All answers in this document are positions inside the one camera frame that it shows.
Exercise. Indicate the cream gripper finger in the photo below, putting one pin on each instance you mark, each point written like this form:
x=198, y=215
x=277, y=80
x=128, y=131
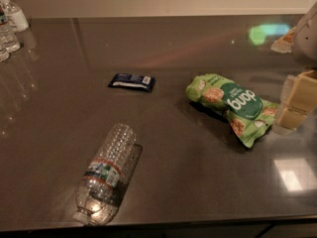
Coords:
x=286, y=120
x=300, y=92

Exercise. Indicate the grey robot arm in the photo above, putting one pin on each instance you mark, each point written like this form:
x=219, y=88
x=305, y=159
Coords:
x=304, y=46

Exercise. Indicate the clear plastic water bottle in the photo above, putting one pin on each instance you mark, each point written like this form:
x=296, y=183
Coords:
x=97, y=192

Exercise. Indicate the white pump sanitizer bottle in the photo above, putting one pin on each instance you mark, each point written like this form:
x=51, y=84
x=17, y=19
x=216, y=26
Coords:
x=15, y=16

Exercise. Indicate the upright water bottle with label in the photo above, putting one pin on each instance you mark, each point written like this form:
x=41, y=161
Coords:
x=7, y=36

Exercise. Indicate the clear bottle at left edge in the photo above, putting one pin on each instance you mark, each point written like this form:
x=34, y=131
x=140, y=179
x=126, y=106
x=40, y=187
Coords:
x=4, y=55

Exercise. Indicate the green snack bag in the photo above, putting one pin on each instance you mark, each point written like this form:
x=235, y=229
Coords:
x=248, y=115

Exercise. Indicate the torn paper scrap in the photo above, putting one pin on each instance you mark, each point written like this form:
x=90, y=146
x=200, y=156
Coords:
x=283, y=45

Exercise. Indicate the dark blue snack bar wrapper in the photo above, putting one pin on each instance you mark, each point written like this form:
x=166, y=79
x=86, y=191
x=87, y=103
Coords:
x=133, y=81

